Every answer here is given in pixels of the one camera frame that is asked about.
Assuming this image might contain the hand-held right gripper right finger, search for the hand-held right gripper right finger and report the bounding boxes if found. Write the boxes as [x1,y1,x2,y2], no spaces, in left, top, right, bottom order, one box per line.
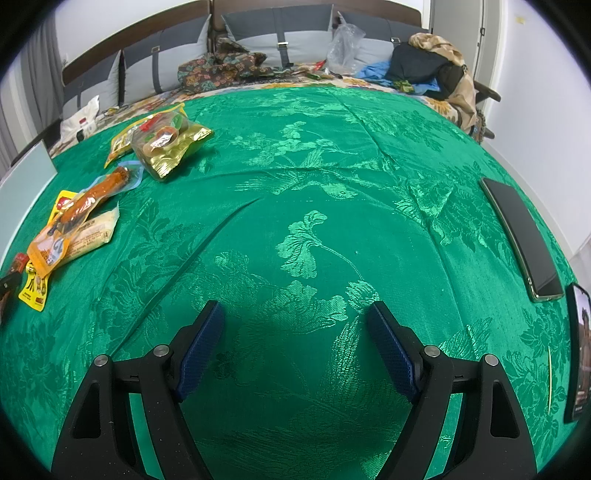
[365,301,539,480]

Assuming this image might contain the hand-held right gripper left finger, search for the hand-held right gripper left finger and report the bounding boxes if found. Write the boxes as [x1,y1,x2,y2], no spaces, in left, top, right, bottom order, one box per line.
[51,300,226,480]

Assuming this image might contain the yellow packet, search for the yellow packet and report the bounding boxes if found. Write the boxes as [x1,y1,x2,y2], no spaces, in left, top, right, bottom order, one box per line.
[17,190,79,312]

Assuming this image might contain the cream white packet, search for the cream white packet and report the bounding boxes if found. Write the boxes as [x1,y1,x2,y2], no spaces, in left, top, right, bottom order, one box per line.
[65,205,122,259]

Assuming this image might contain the white storage box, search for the white storage box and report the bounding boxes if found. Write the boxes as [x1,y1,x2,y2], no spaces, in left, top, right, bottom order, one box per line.
[0,138,58,259]

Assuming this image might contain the blue-edged sausage packet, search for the blue-edged sausage packet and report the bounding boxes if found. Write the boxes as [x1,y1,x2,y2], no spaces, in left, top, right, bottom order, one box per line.
[27,161,144,278]

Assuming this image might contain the yellow-bordered clear peanut packet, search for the yellow-bordered clear peanut packet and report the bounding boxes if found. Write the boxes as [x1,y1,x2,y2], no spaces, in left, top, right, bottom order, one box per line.
[104,102,186,169]

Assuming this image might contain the green patterned blanket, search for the green patterned blanket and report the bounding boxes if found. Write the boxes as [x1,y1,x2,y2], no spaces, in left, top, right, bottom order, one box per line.
[0,85,583,480]

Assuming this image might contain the black smartphone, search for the black smartphone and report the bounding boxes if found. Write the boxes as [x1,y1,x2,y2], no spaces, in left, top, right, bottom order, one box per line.
[479,178,565,303]

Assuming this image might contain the white plastic bag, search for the white plastic bag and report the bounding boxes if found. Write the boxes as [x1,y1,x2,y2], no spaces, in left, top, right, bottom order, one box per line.
[60,95,101,144]

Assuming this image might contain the smartphone with lit screen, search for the smartphone with lit screen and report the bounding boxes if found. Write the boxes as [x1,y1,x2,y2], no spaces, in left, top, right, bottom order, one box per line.
[564,282,591,423]

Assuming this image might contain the grey two-tone pillow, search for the grey two-tone pillow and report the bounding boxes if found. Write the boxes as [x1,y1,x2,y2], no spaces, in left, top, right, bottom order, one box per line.
[61,48,123,121]
[339,11,407,77]
[122,14,213,95]
[222,4,335,68]

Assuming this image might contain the grey curtain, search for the grey curtain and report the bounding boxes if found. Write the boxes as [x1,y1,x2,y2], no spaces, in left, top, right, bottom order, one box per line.
[18,28,65,93]

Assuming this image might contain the floral bedsheet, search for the floral bedsheet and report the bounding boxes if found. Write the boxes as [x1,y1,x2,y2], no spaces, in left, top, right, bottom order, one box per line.
[48,69,485,158]

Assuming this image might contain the brown headboard panel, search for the brown headboard panel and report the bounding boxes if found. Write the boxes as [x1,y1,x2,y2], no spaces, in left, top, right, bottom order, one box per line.
[62,0,211,84]
[211,0,423,28]

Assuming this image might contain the dark chair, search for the dark chair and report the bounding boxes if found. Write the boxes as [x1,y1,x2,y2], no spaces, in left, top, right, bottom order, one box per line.
[471,80,502,139]

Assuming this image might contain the blue cloth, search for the blue cloth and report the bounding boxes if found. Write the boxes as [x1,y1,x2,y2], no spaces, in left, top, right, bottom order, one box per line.
[355,60,441,97]

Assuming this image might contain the dark floral cloth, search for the dark floral cloth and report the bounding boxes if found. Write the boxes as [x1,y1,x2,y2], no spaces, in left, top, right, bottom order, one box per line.
[178,37,296,93]

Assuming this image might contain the black bag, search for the black bag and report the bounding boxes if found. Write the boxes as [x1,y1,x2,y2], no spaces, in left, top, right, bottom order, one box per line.
[385,41,467,100]

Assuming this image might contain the small colourful wrapper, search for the small colourful wrapper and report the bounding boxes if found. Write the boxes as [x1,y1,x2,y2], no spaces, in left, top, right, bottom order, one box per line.
[305,60,345,81]

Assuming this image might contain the clear plastic bag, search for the clear plastic bag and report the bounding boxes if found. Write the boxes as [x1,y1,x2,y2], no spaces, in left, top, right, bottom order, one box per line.
[325,23,365,77]

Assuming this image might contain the pile of clothes on chair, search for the pile of clothes on chair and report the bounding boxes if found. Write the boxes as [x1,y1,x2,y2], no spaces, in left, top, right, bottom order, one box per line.
[409,32,478,134]

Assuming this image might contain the white door frame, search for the white door frame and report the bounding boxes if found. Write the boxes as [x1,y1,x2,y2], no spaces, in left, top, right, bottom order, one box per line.
[429,0,488,88]

